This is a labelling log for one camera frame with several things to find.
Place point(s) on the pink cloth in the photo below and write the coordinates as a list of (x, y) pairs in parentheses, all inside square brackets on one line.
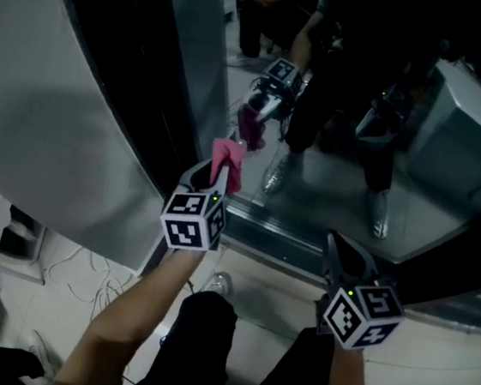
[(227, 160)]

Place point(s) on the person's left forearm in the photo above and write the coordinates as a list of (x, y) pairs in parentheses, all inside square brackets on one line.
[(131, 317)]

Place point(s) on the person's black trousers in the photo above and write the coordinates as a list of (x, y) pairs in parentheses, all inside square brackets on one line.
[(197, 346)]

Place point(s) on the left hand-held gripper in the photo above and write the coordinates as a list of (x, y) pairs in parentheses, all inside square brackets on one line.
[(184, 232)]

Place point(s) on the person's left silver sneaker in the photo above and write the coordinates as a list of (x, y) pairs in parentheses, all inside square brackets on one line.
[(222, 284)]

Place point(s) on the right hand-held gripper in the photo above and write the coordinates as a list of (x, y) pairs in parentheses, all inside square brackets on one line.
[(378, 304)]

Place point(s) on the clear window glass pane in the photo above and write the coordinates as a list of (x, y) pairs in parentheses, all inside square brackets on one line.
[(331, 189)]

